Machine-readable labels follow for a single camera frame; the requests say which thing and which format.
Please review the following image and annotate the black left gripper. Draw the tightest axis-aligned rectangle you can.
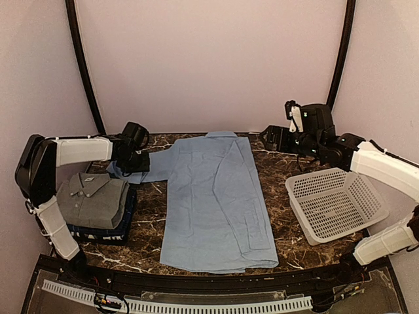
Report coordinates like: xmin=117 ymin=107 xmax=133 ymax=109
xmin=120 ymin=150 xmax=150 ymax=173

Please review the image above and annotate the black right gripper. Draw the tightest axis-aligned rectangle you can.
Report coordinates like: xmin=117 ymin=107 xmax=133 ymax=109
xmin=261 ymin=124 xmax=323 ymax=158

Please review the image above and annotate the light blue long sleeve shirt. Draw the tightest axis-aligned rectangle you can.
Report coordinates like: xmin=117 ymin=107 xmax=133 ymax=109
xmin=127 ymin=131 xmax=279 ymax=273

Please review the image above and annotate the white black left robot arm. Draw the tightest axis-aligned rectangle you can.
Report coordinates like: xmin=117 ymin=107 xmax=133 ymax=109
xmin=14 ymin=131 xmax=149 ymax=261

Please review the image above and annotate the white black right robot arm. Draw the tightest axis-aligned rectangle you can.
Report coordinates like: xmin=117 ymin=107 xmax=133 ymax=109
xmin=261 ymin=126 xmax=418 ymax=284

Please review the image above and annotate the folded navy plaid shirt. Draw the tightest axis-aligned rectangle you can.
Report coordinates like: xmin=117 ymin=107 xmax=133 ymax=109
xmin=67 ymin=188 xmax=137 ymax=236

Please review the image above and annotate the folded grey button shirt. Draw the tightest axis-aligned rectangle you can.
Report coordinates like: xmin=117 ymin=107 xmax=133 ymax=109
xmin=56 ymin=173 xmax=129 ymax=230

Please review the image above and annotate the folded black printed shirt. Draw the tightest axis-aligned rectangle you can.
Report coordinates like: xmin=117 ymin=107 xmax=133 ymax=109
xmin=71 ymin=230 xmax=129 ymax=246

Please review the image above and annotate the white plastic mesh basket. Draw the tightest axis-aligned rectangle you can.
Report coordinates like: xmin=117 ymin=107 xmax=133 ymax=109
xmin=285 ymin=168 xmax=389 ymax=246

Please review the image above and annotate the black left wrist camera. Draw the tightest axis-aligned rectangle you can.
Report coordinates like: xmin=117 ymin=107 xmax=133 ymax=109
xmin=121 ymin=122 xmax=149 ymax=150

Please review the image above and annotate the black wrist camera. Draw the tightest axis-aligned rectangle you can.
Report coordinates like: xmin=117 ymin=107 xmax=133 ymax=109
xmin=121 ymin=122 xmax=149 ymax=150
xmin=285 ymin=100 xmax=334 ymax=134

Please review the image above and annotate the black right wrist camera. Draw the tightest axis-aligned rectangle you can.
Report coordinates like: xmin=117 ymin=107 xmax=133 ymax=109
xmin=285 ymin=100 xmax=334 ymax=134

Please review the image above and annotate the black front rail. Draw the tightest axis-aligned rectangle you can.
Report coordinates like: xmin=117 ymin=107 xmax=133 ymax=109
xmin=27 ymin=253 xmax=399 ymax=297

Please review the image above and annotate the white slotted cable duct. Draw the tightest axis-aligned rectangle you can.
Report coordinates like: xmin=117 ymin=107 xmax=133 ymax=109
xmin=42 ymin=279 xmax=312 ymax=313

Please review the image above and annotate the black right frame post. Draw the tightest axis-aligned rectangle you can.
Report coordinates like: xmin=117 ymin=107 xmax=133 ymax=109
xmin=326 ymin=0 xmax=356 ymax=111

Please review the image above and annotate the black frame post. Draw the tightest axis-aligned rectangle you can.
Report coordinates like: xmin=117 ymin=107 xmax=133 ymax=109
xmin=65 ymin=0 xmax=106 ymax=134
xmin=326 ymin=0 xmax=356 ymax=111

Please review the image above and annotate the black left frame post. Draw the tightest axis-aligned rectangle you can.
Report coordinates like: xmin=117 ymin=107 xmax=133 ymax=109
xmin=65 ymin=0 xmax=106 ymax=134

